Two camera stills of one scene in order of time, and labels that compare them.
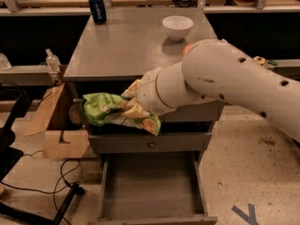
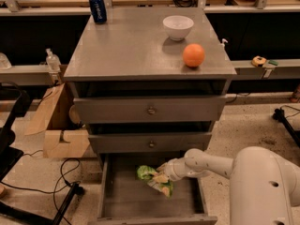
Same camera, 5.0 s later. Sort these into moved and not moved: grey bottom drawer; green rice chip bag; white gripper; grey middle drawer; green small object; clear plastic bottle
Moved: green rice chip bag; white gripper
Not moved: clear plastic bottle; green small object; grey bottom drawer; grey middle drawer
